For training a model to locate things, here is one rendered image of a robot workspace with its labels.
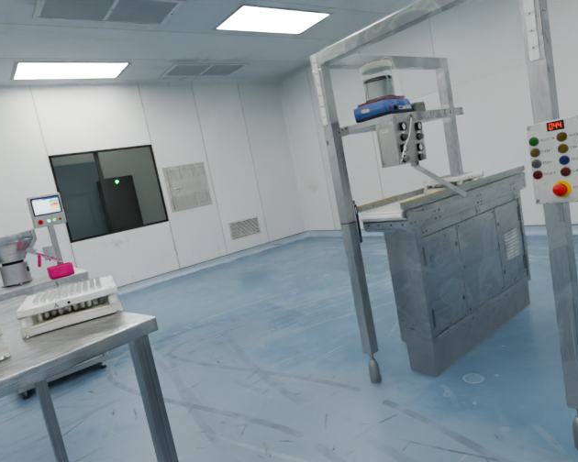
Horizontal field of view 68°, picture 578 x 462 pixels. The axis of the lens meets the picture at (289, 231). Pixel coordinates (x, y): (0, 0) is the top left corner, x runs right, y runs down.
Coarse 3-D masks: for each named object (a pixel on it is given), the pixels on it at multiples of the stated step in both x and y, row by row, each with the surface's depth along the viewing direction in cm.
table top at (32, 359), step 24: (0, 312) 153; (120, 312) 118; (48, 336) 107; (72, 336) 103; (96, 336) 99; (120, 336) 100; (0, 360) 95; (24, 360) 92; (48, 360) 89; (72, 360) 92; (0, 384) 83; (24, 384) 86
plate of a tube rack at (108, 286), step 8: (88, 280) 137; (104, 280) 131; (112, 280) 128; (88, 288) 123; (104, 288) 119; (112, 288) 118; (32, 296) 128; (72, 296) 115; (80, 296) 115; (88, 296) 115; (96, 296) 116; (24, 304) 117; (32, 304) 115; (40, 304) 112; (48, 304) 112; (64, 304) 113; (72, 304) 114; (24, 312) 109; (32, 312) 110; (40, 312) 111
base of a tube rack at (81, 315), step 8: (104, 304) 119; (112, 304) 118; (120, 304) 119; (72, 312) 118; (80, 312) 116; (88, 312) 116; (96, 312) 116; (104, 312) 117; (112, 312) 118; (32, 320) 117; (48, 320) 114; (56, 320) 112; (64, 320) 113; (72, 320) 114; (80, 320) 115; (24, 328) 110; (32, 328) 110; (40, 328) 111; (48, 328) 112; (56, 328) 112; (24, 336) 109
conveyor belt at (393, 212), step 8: (456, 192) 231; (432, 200) 218; (384, 208) 222; (392, 208) 216; (400, 208) 209; (408, 208) 205; (368, 216) 217; (376, 216) 212; (384, 216) 208; (392, 216) 205; (400, 216) 201
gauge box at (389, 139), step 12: (420, 120) 204; (384, 132) 196; (396, 132) 193; (408, 132) 198; (420, 132) 204; (384, 144) 197; (396, 144) 192; (408, 144) 198; (384, 156) 199; (396, 156) 194
